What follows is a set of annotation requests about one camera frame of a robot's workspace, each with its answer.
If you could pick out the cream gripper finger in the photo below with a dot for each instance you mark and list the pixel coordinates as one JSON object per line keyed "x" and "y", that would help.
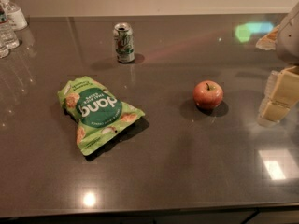
{"x": 280, "y": 95}
{"x": 268, "y": 41}

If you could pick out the red apple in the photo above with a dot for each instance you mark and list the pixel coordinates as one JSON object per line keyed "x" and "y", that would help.
{"x": 207, "y": 95}

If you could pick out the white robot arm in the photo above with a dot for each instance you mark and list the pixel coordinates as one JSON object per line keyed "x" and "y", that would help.
{"x": 287, "y": 44}

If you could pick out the green 7up can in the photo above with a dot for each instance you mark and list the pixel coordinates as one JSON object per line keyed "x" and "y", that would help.
{"x": 124, "y": 42}

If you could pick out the green dang chips bag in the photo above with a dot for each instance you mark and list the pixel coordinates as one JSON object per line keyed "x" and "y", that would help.
{"x": 99, "y": 114}

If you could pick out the white sanitizer pump bottle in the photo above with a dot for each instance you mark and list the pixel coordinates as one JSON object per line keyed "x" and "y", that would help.
{"x": 14, "y": 14}

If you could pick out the clear plastic water bottle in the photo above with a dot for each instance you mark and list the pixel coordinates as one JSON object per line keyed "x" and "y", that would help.
{"x": 6, "y": 33}

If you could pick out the clear bottle at edge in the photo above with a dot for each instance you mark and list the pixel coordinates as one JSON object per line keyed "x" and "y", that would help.
{"x": 3, "y": 49}

